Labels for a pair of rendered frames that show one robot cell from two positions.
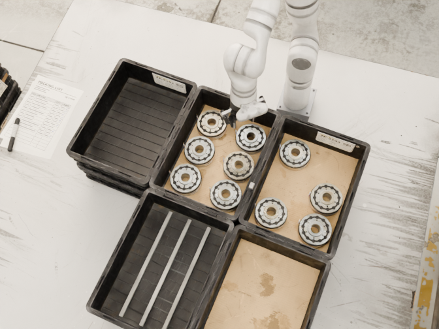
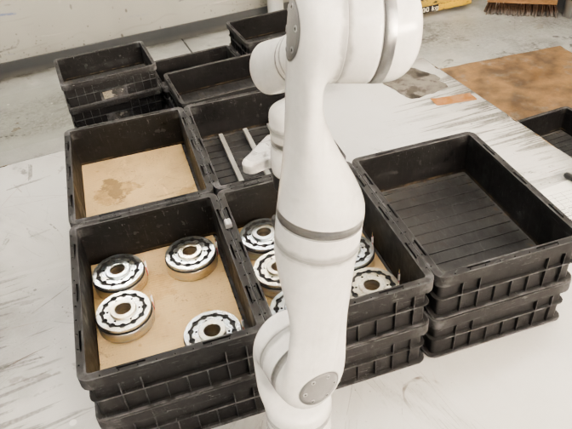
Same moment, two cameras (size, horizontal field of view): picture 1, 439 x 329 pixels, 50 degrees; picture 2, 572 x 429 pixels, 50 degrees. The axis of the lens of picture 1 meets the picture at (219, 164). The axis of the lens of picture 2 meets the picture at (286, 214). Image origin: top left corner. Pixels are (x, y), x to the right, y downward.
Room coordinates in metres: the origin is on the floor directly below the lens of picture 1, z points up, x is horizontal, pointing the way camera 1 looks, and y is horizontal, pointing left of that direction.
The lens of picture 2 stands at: (1.25, -0.62, 1.68)
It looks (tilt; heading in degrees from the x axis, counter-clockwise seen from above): 39 degrees down; 138
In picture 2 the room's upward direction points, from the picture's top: 5 degrees counter-clockwise
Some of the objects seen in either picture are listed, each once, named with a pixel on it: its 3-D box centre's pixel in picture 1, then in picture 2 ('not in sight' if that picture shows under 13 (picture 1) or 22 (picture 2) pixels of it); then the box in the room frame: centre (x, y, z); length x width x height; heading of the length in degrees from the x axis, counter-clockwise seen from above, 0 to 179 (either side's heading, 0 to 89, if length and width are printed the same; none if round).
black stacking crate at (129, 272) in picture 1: (164, 268); (260, 152); (0.28, 0.19, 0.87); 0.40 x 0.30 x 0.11; 152
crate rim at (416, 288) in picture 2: (216, 149); (315, 235); (0.63, 0.00, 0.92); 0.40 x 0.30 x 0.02; 152
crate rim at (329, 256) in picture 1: (306, 183); (158, 276); (0.49, -0.26, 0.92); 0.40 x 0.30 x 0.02; 152
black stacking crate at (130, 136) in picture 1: (136, 125); (454, 218); (0.77, 0.27, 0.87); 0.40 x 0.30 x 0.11; 152
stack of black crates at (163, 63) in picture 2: not in sight; (202, 98); (-0.96, 0.90, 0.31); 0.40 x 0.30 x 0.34; 67
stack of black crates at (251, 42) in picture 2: not in sight; (279, 68); (-0.80, 1.27, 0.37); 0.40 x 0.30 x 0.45; 67
